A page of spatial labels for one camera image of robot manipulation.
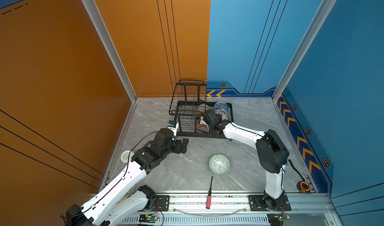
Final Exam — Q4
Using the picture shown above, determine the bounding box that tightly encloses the white tape roll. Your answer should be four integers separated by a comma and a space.
120, 150, 135, 164

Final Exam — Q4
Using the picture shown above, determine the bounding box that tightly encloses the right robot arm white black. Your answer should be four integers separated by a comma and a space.
202, 110, 290, 211

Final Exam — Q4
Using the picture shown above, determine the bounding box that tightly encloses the aluminium corner post right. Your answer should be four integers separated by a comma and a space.
272, 0, 337, 103

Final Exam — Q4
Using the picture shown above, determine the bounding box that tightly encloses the beige brown patterned bowl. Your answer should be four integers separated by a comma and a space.
196, 104, 211, 113

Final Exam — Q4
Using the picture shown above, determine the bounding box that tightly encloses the aluminium corner post left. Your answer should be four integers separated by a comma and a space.
81, 0, 137, 103

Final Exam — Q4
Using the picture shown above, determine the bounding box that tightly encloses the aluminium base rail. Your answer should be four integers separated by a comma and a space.
119, 191, 343, 226

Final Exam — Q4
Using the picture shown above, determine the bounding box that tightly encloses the green white patterned bowl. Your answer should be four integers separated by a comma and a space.
209, 154, 231, 176

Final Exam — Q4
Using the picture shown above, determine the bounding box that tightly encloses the blue triangle patterned bowl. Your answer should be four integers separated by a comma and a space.
214, 102, 230, 112

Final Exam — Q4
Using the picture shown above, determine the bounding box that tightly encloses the green circuit board left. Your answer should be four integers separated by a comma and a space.
139, 214, 159, 225

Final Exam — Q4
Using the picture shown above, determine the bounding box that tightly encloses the black wire dish rack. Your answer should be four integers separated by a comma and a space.
169, 80, 234, 139

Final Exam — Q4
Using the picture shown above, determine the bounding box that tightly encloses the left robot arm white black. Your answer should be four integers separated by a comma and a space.
61, 127, 189, 226

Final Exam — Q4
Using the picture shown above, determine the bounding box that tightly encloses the orange black tape measure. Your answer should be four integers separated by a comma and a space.
288, 159, 311, 194

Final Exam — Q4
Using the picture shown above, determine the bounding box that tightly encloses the aluminium corner post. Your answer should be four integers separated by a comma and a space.
272, 0, 337, 103
81, 0, 137, 103

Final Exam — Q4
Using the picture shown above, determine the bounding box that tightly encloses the white maroon patterned bowl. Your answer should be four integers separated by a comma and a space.
216, 109, 230, 121

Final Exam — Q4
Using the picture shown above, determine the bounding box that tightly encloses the circuit board right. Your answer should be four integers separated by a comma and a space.
267, 211, 291, 226

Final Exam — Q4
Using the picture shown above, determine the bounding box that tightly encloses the red handled screwdriver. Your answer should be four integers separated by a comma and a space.
206, 176, 213, 210

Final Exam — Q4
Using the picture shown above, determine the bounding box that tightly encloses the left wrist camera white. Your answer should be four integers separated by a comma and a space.
167, 121, 179, 137

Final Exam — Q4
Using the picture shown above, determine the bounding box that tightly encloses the clear cable loop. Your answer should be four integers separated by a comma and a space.
171, 207, 248, 218

